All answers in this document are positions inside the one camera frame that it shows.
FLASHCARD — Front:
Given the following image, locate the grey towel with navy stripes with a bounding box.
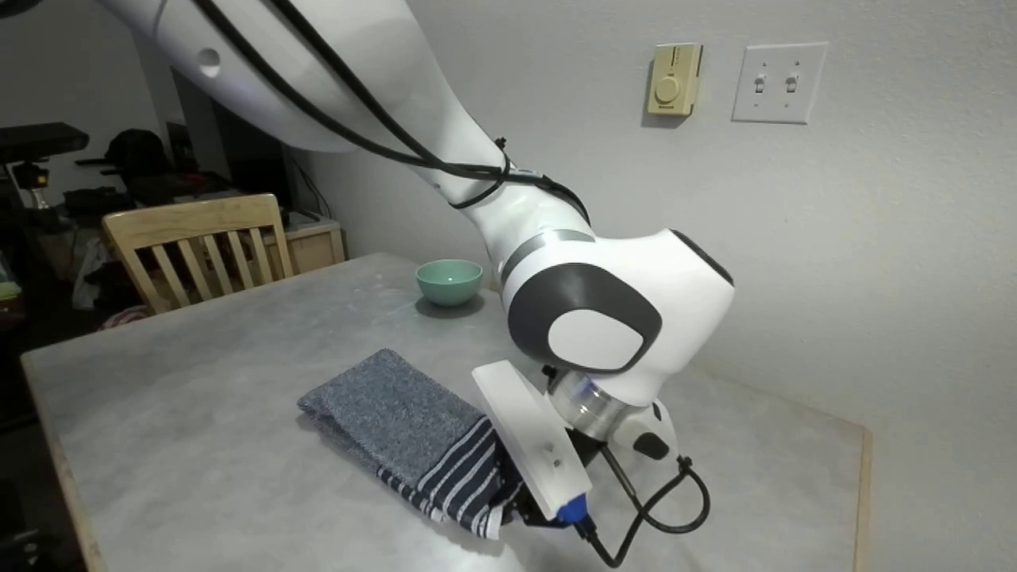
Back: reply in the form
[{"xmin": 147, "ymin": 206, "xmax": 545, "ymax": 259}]
[{"xmin": 296, "ymin": 346, "xmax": 529, "ymax": 544}]

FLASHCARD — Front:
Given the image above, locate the black padded bench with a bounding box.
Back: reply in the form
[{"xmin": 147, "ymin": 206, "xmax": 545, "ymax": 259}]
[{"xmin": 0, "ymin": 121, "xmax": 93, "ymax": 165}]

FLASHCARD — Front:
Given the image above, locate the beige dimmer switch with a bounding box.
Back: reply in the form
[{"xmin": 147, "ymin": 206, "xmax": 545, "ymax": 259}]
[{"xmin": 646, "ymin": 42, "xmax": 707, "ymax": 121}]

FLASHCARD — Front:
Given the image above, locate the black looped camera cable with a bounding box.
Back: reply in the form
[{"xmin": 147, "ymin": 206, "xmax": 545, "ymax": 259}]
[{"xmin": 568, "ymin": 442, "xmax": 712, "ymax": 572}]

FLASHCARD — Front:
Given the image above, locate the wooden chair with vertical slats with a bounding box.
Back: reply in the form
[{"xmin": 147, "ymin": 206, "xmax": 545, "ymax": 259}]
[{"xmin": 101, "ymin": 191, "xmax": 299, "ymax": 319}]

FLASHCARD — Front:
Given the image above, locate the white light switch plate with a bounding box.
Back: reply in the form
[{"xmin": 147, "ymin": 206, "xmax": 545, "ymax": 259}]
[{"xmin": 732, "ymin": 40, "xmax": 831, "ymax": 129}]

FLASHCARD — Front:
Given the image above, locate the black cable bundle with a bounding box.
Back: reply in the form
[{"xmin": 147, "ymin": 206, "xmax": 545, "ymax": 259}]
[{"xmin": 192, "ymin": 0, "xmax": 592, "ymax": 228}]

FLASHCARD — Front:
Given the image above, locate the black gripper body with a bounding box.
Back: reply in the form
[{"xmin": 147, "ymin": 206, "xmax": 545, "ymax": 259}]
[{"xmin": 506, "ymin": 490, "xmax": 556, "ymax": 531}]

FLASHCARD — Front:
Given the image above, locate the black bag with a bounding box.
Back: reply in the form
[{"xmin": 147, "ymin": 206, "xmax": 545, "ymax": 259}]
[{"xmin": 104, "ymin": 124, "xmax": 178, "ymax": 184}]

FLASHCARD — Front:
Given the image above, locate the teal bowl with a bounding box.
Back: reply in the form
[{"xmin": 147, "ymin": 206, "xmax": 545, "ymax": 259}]
[{"xmin": 411, "ymin": 256, "xmax": 485, "ymax": 312}]

